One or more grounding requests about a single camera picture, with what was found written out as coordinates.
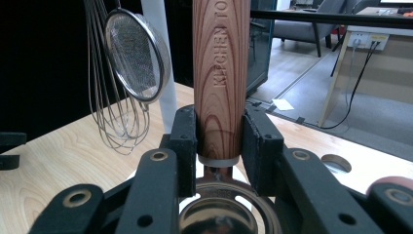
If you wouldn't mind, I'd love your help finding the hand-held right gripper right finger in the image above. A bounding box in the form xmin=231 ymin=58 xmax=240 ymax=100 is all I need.
xmin=242 ymin=106 xmax=285 ymax=197

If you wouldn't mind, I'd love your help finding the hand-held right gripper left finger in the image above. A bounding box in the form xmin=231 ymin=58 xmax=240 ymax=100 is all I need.
xmin=169 ymin=104 xmax=199 ymax=199

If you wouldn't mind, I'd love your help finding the white hook rack stand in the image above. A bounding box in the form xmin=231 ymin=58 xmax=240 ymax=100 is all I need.
xmin=129 ymin=0 xmax=250 ymax=213

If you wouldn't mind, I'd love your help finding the teal-handled wire whisk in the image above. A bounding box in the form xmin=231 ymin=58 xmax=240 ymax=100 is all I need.
xmin=83 ymin=0 xmax=151 ymax=156

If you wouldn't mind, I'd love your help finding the wooden-handled metal measuring cup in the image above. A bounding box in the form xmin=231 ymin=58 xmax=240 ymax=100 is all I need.
xmin=176 ymin=0 xmax=284 ymax=234

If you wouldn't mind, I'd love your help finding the wooden-handled mesh strainer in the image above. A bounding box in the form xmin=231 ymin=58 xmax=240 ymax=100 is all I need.
xmin=103 ymin=0 xmax=172 ymax=113

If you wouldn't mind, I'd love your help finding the white paper sheet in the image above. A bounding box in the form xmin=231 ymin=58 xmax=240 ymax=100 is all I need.
xmin=272 ymin=97 xmax=295 ymax=112

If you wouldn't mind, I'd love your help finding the dark glass cabinet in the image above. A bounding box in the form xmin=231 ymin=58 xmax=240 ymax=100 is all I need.
xmin=246 ymin=0 xmax=278 ymax=98

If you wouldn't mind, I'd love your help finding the grey chair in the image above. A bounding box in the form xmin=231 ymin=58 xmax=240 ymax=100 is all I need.
xmin=272 ymin=0 xmax=348 ymax=59

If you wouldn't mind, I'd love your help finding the black horizontal metal bar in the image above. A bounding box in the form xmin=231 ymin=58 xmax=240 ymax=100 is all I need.
xmin=249 ymin=9 xmax=413 ymax=30

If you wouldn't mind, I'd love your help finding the wooden cabinet with power strip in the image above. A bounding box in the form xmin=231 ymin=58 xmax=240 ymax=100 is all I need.
xmin=317 ymin=6 xmax=413 ymax=129

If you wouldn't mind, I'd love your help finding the white power strip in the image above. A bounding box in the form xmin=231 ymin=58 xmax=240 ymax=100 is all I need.
xmin=346 ymin=31 xmax=390 ymax=52

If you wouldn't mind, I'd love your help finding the thin black power cable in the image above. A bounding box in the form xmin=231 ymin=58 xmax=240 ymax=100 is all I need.
xmin=320 ymin=41 xmax=380 ymax=131

